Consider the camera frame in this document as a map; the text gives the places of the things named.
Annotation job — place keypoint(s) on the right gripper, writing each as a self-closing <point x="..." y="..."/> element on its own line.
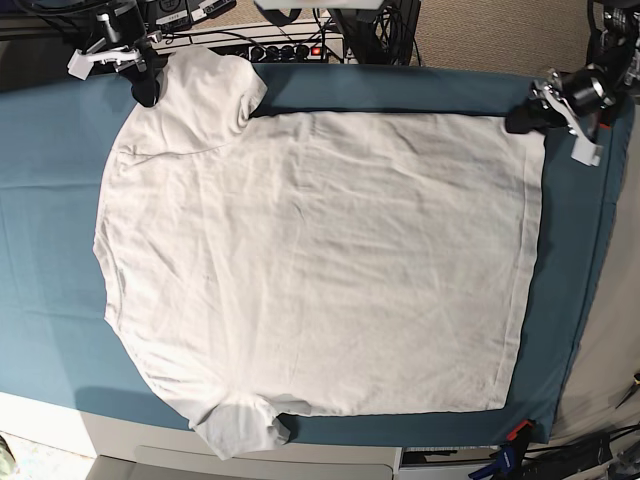
<point x="123" y="37"/>

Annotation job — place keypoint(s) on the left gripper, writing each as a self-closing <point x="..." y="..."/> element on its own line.
<point x="570" y="100"/>

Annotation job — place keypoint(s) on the white T-shirt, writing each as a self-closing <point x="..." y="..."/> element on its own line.
<point x="313" y="263"/>

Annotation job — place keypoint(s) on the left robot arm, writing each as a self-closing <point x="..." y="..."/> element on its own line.
<point x="614" y="47"/>

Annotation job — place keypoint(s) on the orange black clamp top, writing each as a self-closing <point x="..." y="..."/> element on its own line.
<point x="606" y="117"/>

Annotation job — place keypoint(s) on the orange black clamp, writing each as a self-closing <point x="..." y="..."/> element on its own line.
<point x="606" y="117"/>
<point x="525" y="427"/>

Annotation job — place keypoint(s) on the black power strip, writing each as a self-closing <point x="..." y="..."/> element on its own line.
<point x="287" y="53"/>

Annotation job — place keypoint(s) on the orange black clamp bottom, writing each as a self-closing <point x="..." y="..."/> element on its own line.
<point x="525" y="427"/>

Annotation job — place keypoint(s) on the blue black clamp bottom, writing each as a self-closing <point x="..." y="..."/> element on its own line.
<point x="505" y="464"/>

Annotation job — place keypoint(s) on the white cabinet under table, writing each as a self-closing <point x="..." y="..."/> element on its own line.
<point x="186" y="451"/>

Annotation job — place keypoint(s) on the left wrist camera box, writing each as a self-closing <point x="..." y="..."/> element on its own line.
<point x="586" y="152"/>

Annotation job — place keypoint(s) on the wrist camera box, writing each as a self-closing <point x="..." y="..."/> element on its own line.
<point x="79" y="65"/>
<point x="586" y="152"/>

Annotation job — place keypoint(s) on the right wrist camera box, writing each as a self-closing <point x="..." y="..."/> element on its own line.
<point x="79" y="65"/>

